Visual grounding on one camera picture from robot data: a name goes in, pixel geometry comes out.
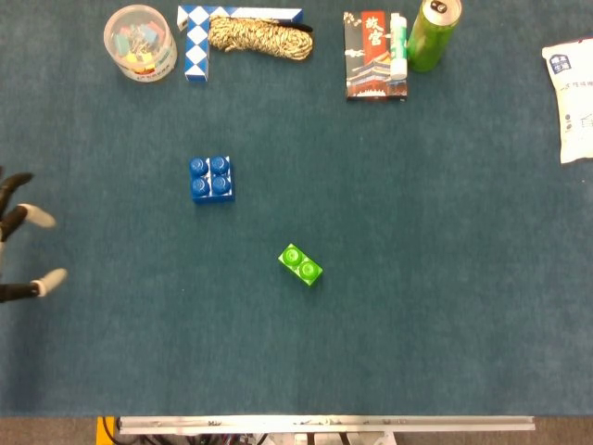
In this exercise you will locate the blue white snake puzzle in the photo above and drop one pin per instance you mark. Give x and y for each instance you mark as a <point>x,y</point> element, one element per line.
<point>197,46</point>

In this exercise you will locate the white green glue stick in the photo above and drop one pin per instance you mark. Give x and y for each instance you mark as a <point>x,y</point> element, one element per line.
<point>398,46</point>

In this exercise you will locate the aluminium table edge rail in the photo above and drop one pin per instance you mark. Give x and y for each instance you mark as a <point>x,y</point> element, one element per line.
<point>324,424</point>

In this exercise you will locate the green drink can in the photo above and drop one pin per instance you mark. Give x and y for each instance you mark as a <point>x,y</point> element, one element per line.
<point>431,37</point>

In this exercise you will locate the clear jar of binder clips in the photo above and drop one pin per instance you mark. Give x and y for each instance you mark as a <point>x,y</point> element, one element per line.
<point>140,42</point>

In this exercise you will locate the palace print card box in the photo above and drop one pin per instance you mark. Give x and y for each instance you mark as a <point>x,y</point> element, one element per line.
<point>373,69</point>

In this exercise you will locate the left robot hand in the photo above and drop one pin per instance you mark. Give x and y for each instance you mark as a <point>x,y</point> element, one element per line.
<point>14,218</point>

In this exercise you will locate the green toy brick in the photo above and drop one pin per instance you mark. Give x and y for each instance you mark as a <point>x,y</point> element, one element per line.
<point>301,265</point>

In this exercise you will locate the white snack bag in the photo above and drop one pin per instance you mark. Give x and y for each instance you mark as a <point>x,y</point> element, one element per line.
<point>574,102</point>

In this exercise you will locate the yellow frame part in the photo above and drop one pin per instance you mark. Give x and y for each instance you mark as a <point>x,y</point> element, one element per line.
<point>103,431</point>

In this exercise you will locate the blue toy brick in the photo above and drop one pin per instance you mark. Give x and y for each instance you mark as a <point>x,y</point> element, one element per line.
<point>211,179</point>

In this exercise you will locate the blue felt table mat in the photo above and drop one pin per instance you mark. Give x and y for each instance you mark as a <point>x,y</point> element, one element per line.
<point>296,232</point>

